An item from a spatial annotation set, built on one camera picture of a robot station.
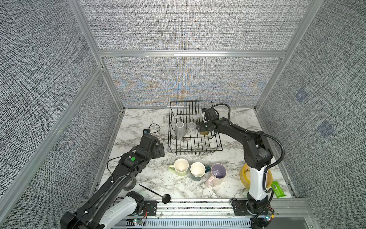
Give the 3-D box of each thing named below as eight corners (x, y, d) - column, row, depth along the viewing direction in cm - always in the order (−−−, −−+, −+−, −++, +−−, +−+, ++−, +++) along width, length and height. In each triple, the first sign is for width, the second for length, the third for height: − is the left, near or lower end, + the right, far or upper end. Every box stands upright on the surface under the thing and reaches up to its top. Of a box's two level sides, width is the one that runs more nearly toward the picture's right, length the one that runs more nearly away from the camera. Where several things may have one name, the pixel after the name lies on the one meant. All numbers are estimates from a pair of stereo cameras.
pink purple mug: (205, 186, 82) (208, 180, 74) (203, 170, 88) (206, 162, 80) (224, 186, 82) (228, 180, 74) (221, 170, 88) (225, 162, 80)
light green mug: (169, 177, 85) (168, 171, 77) (170, 165, 90) (169, 158, 82) (188, 177, 85) (189, 171, 77) (188, 165, 90) (188, 158, 82)
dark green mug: (194, 184, 83) (195, 178, 74) (187, 173, 87) (187, 166, 79) (207, 175, 86) (210, 168, 78) (200, 165, 91) (202, 157, 82)
